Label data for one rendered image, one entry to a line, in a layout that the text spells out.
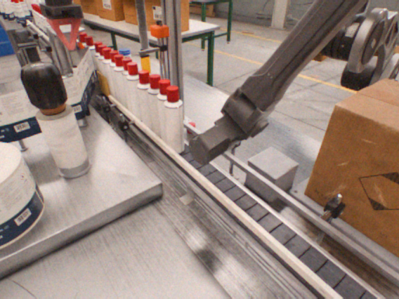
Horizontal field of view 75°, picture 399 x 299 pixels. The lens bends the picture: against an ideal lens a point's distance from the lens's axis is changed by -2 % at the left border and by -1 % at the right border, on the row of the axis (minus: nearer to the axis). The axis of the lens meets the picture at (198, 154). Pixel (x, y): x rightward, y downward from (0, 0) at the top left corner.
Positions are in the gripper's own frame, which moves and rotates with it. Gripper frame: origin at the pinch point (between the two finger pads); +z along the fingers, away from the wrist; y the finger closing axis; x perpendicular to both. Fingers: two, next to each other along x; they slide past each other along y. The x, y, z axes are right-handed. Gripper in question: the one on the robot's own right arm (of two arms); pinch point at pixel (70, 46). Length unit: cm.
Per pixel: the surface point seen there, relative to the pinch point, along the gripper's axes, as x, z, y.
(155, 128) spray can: 17.3, 26.8, 7.2
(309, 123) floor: 214, 115, -36
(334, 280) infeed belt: 18, 31, 69
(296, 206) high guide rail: 21, 23, 56
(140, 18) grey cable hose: 28.6, -1.0, -16.4
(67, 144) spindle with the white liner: -9.2, 20.4, 9.4
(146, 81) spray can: 18.3, 12.5, 2.5
